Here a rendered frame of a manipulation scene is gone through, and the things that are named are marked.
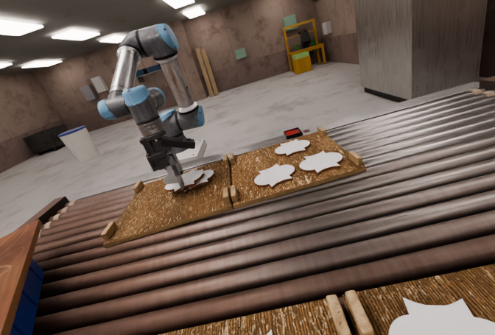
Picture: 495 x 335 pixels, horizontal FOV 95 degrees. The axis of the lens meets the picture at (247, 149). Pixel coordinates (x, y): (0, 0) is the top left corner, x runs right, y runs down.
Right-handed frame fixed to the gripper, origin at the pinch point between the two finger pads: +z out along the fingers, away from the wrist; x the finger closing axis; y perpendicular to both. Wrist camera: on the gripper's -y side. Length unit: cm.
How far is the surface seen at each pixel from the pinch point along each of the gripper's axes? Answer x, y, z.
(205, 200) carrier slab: 12.9, -5.2, 3.8
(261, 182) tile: 17.8, -24.2, 2.8
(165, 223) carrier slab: 16.1, 8.0, 3.8
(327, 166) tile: 24, -44, 3
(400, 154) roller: 30, -66, 6
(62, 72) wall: -1132, 429, -168
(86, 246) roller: 6.5, 35.7, 6.0
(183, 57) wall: -936, -67, -76
